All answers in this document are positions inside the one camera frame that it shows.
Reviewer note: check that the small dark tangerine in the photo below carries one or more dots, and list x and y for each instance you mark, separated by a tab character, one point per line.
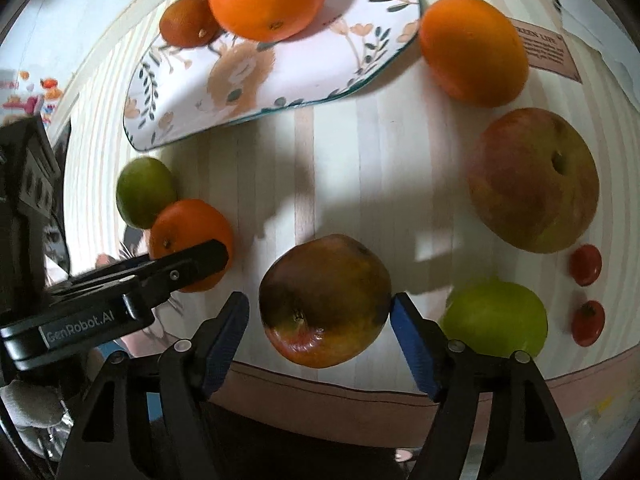
185	22

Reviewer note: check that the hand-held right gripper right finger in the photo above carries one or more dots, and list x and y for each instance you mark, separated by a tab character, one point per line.
415	345

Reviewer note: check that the large pale red apple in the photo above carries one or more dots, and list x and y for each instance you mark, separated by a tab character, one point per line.
530	185

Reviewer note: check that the brown printed label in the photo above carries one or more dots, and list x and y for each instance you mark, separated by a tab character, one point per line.
550	52

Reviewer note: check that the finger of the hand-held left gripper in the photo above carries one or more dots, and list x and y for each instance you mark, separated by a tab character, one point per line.
105	274
190	270

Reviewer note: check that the small green apple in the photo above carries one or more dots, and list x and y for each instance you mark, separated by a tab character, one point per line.
142	190

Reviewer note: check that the bright orange tangerine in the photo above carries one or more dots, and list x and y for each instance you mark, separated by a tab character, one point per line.
190	225

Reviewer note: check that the colourful wall sticker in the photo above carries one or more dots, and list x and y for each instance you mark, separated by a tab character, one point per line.
45	95

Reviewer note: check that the person's left forearm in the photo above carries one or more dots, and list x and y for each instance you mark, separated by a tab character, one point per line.
30	402

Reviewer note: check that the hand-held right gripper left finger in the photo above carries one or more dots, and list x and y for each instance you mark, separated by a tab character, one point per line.
227	340

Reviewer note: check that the dark red apple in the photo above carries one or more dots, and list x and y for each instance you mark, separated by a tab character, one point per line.
320	300

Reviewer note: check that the white folded cloth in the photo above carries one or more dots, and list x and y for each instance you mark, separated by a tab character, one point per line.
595	25

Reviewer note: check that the floral print plate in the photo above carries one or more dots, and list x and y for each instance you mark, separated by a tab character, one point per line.
240	85

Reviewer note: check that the cherry tomato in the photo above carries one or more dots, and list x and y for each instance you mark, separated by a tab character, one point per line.
588	323
586	265

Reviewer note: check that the large green apple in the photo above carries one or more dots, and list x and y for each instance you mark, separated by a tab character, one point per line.
495	317

